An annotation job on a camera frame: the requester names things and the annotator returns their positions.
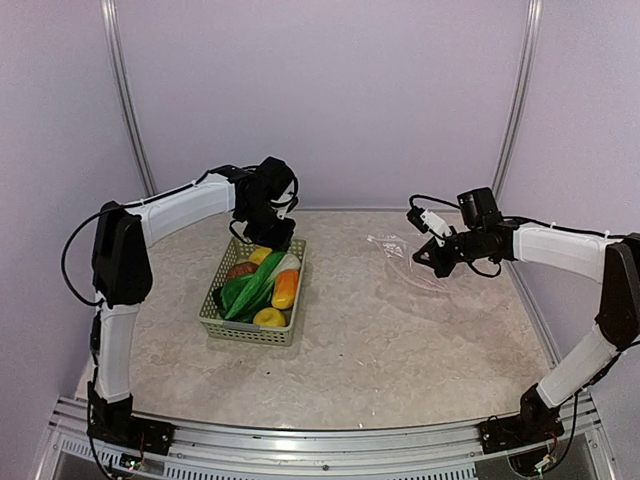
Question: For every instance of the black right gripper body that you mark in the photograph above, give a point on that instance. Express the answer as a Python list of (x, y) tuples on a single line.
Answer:
[(473, 248)]

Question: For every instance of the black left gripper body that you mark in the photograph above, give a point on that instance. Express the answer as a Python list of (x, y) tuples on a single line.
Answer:
[(264, 229)]

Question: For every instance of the clear zip top bag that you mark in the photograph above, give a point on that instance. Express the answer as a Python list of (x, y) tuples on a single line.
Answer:
[(398, 256)]

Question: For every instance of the green cucumber toy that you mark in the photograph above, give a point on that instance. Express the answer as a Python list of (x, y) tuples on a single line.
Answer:
[(244, 294)]

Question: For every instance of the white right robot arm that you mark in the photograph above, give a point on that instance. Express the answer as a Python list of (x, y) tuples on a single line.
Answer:
[(591, 276)]

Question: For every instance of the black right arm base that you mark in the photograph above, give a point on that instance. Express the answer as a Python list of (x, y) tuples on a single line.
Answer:
[(522, 430)]

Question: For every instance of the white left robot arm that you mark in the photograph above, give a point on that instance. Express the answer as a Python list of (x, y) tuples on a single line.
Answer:
[(122, 273)]

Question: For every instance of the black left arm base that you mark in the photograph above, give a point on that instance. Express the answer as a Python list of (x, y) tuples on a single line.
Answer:
[(115, 424)]

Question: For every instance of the yellow lemon toy back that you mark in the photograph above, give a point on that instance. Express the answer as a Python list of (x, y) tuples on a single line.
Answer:
[(259, 255)]

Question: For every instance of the yellow lemon toy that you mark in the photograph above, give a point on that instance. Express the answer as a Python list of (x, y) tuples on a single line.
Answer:
[(259, 255), (270, 317)]

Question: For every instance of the brown round cake toy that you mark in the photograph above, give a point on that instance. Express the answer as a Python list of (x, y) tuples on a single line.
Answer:
[(241, 269)]

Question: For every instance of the green bok choy toy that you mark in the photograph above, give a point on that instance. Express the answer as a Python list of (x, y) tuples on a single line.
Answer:
[(290, 261)]

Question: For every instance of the yellow lemon toy front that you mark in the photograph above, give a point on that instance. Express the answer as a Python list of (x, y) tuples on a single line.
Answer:
[(270, 317)]

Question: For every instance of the beige perforated plastic basket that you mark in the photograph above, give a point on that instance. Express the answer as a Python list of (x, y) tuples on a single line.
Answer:
[(218, 328)]

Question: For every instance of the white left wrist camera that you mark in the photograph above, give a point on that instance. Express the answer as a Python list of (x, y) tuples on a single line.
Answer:
[(288, 200)]

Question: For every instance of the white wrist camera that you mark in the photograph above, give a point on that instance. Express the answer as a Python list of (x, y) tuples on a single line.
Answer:
[(288, 200), (426, 221)]

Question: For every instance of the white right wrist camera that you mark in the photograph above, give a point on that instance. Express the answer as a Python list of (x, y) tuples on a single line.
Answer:
[(426, 221)]

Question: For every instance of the right aluminium frame post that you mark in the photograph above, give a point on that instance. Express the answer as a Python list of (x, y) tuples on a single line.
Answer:
[(519, 97)]

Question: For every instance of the aluminium frame post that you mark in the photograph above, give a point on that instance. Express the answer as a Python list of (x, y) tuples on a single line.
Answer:
[(115, 48), (519, 97)]

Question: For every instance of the left aluminium frame post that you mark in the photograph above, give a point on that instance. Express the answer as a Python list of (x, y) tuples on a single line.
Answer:
[(115, 48)]

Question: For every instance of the front aluminium rail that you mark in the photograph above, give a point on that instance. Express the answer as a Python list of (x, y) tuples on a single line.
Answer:
[(202, 450)]

